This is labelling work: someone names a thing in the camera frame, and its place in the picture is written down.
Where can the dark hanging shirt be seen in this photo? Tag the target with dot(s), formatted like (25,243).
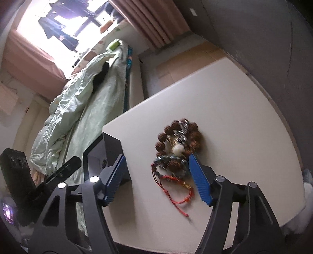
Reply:
(60,34)

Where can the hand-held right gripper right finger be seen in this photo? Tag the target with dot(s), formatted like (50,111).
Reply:
(199,180)

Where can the orange plush toy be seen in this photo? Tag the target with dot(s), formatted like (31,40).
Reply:
(106,25)

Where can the black cloth item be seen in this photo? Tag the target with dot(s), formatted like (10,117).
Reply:
(101,75)

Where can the bed with green sheet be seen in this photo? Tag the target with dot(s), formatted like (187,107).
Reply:
(133,83)

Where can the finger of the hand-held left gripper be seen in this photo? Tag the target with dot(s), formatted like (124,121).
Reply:
(66,168)

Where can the window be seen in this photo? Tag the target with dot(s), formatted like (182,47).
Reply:
(31,22)

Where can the pink curtain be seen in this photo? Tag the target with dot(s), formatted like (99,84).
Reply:
(151,22)
(34,58)

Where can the pale green quilt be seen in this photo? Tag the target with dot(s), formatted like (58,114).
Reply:
(80,107)

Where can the beige padded headboard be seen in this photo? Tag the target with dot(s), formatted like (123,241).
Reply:
(24,122)

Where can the dark hanging garments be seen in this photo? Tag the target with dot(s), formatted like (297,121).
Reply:
(71,6)

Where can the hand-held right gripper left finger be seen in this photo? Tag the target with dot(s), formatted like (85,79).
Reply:
(115,180)

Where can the patterned window seat cushion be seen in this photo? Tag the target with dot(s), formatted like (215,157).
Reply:
(97,47)

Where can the wall switch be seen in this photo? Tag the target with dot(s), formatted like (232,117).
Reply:
(193,12)

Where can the black jewelry box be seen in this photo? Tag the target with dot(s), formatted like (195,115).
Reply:
(111,146)

